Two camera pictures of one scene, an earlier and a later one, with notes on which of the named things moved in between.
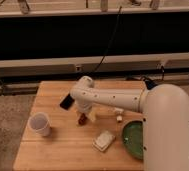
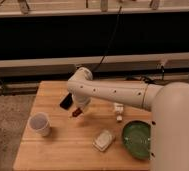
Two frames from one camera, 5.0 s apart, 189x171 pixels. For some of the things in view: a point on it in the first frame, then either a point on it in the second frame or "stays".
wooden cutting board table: [54, 140] stays
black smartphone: [67, 102] stays
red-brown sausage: [83, 119] -> [77, 112]
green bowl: [133, 135] stays
